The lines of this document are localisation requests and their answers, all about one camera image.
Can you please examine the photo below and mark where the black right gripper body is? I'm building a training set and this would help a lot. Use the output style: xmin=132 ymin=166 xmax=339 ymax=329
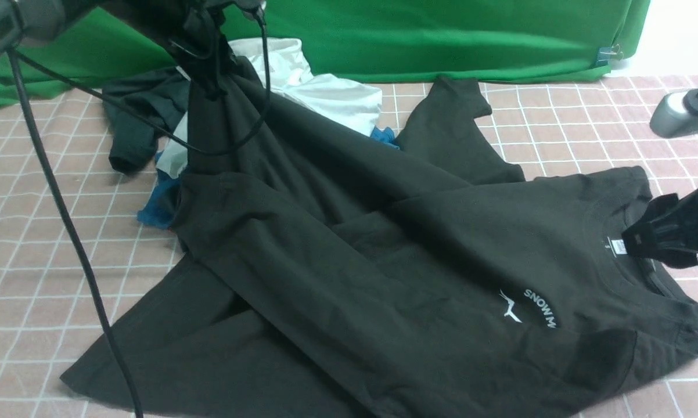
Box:
xmin=622 ymin=188 xmax=698 ymax=269

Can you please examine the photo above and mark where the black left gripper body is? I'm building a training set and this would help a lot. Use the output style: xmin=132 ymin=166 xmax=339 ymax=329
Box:
xmin=163 ymin=1 xmax=239 ymax=100

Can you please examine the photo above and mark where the dark gray long-sleeve shirt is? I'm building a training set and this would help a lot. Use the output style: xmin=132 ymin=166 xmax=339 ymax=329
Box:
xmin=59 ymin=58 xmax=698 ymax=418

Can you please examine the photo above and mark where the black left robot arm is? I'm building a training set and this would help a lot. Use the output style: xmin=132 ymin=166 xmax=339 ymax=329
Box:
xmin=0 ymin=1 xmax=232 ymax=99

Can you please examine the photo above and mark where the dark teal shirt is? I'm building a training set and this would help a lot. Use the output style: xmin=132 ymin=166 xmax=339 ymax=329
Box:
xmin=102 ymin=68 xmax=190 ymax=176

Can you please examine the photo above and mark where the white shirt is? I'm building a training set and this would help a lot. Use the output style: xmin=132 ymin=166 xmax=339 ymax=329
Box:
xmin=156 ymin=38 xmax=383 ymax=178

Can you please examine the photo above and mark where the blue shirt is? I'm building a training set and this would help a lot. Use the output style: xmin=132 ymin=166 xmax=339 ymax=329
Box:
xmin=137 ymin=127 xmax=401 ymax=230

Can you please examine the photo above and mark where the green backdrop cloth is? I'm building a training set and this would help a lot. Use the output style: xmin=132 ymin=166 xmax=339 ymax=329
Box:
xmin=0 ymin=1 xmax=651 ymax=108

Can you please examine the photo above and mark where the blue binder clip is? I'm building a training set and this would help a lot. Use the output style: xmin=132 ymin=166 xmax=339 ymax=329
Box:
xmin=594 ymin=44 xmax=624 ymax=67

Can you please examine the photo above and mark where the pink checkered tablecloth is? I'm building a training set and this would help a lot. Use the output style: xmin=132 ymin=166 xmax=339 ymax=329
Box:
xmin=0 ymin=75 xmax=698 ymax=417

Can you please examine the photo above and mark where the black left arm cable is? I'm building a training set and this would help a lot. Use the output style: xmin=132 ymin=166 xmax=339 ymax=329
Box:
xmin=6 ymin=0 xmax=271 ymax=418

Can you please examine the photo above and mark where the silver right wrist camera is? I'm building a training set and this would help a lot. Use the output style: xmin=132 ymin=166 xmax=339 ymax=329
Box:
xmin=649 ymin=88 xmax=698 ymax=138

